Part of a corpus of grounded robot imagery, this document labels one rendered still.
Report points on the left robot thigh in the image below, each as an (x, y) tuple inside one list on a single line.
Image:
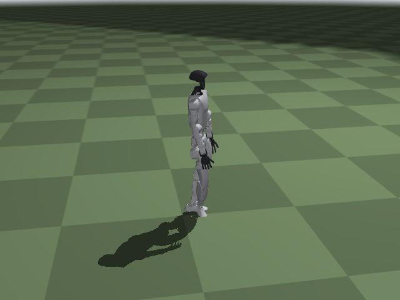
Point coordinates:
[(209, 153)]

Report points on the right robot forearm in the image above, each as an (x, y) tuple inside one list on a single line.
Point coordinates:
[(199, 139)]

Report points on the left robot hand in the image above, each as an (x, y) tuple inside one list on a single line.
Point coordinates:
[(212, 143)]

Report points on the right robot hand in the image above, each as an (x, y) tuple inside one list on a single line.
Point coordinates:
[(205, 160)]

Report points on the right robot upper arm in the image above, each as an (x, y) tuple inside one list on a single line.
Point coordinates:
[(194, 111)]

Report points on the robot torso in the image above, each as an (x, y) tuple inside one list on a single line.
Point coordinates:
[(203, 114)]

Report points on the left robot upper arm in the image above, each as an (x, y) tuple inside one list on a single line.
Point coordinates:
[(209, 113)]

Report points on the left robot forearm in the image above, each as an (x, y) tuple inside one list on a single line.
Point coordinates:
[(208, 128)]

